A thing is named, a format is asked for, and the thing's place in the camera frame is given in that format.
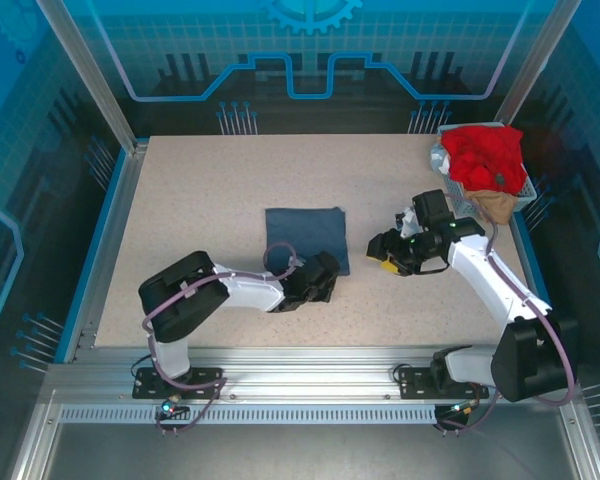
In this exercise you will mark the light blue plastic basket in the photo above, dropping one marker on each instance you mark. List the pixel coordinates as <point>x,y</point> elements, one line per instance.
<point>527,192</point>

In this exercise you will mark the tan t-shirt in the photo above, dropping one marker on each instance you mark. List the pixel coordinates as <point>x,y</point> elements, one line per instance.
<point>497,205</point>

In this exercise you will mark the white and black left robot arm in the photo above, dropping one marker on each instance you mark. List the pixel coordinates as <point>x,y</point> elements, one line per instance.
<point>250,292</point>

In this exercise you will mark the aluminium frame post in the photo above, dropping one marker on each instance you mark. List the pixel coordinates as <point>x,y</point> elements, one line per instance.
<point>535,65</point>
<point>95,75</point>

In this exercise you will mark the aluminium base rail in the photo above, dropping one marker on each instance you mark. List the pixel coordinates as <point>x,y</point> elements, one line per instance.
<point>305,370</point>

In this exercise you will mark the blue t-shirt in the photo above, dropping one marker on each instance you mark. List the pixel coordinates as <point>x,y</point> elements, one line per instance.
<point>305,235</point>

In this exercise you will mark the light grey t-shirt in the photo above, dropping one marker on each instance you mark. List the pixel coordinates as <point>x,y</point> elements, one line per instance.
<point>439,160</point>

